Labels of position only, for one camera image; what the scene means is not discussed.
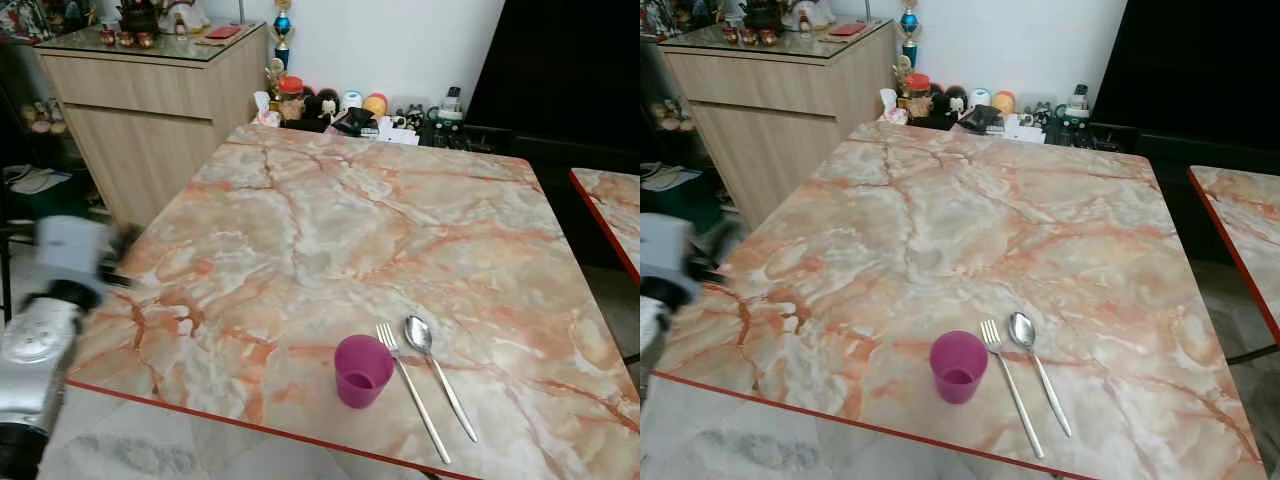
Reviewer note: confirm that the large black screen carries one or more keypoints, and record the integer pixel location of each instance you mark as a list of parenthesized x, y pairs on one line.
[(560, 60), (1190, 60)]

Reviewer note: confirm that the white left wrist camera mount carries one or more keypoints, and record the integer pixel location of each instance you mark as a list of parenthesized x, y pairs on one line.
[(665, 245), (72, 250)]

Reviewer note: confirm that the small pink marble table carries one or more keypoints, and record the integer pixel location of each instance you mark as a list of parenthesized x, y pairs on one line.
[(615, 205), (1245, 220)]

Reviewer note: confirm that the yellow round toy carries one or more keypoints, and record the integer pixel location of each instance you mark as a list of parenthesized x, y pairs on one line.
[(375, 104), (1003, 102)]

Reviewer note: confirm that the silver metal fork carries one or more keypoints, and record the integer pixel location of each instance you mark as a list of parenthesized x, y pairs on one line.
[(1012, 388), (411, 391)]

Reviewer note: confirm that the white round toy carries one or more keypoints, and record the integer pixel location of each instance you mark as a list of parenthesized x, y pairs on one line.
[(979, 97), (352, 100)]

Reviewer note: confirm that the flat red case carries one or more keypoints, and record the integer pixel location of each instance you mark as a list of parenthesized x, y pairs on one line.
[(223, 32), (847, 29)]

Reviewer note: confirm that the jar with red lid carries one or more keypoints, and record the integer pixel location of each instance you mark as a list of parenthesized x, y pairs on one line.
[(917, 96), (291, 98)]

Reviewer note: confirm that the stack of papers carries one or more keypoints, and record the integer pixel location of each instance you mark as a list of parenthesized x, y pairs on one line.
[(35, 180), (662, 177)]

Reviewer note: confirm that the black mouse plush toy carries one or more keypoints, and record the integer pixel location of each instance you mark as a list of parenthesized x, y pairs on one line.
[(321, 105), (948, 103)]

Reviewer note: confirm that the silver metal spoon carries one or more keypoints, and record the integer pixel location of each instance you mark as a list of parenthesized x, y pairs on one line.
[(1022, 330), (419, 333)]

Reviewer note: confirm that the green and black bottle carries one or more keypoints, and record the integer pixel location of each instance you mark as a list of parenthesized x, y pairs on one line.
[(449, 118), (1076, 115)]

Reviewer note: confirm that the light wooden cabinet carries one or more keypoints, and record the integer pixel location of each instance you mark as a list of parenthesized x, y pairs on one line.
[(780, 110), (150, 110)]

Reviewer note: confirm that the purple plastic cup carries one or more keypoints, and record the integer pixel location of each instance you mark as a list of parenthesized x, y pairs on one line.
[(957, 375), (362, 378)]

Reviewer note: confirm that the pink marble dining table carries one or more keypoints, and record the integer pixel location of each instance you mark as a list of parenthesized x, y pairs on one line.
[(330, 240), (950, 240)]

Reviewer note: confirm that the blue and gold trophy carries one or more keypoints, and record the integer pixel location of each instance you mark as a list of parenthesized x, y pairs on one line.
[(283, 25), (909, 23)]

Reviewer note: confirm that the black wallet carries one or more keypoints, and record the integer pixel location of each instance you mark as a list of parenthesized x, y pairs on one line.
[(355, 121), (981, 118)]

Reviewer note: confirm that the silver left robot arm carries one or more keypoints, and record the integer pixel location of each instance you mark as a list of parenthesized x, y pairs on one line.
[(35, 350), (655, 300)]

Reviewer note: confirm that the dark teapot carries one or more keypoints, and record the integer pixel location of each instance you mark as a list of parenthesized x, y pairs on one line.
[(764, 13), (139, 16)]

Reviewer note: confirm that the white figurine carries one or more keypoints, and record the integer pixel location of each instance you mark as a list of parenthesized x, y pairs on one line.
[(185, 15), (808, 12)]

